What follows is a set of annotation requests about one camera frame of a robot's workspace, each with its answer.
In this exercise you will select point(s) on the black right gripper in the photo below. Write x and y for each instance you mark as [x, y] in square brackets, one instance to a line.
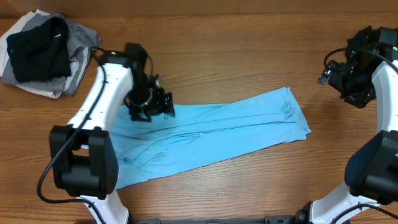
[359, 98]

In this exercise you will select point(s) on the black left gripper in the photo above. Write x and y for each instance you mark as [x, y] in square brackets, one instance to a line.
[160, 104]

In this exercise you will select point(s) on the light blue t-shirt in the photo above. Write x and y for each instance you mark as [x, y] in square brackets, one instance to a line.
[200, 135]

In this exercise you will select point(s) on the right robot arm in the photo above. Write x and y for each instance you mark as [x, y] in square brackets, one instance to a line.
[371, 172]

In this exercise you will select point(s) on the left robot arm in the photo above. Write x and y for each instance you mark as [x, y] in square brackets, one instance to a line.
[84, 160]

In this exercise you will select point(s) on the black t-shirt on right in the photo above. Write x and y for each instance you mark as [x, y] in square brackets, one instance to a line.
[365, 39]

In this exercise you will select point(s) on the folded grey garment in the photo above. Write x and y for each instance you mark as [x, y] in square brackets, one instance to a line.
[80, 39]

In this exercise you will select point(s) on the folded black garment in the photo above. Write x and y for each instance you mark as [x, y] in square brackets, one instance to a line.
[40, 54]

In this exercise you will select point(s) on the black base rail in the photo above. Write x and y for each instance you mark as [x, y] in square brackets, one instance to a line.
[266, 220]

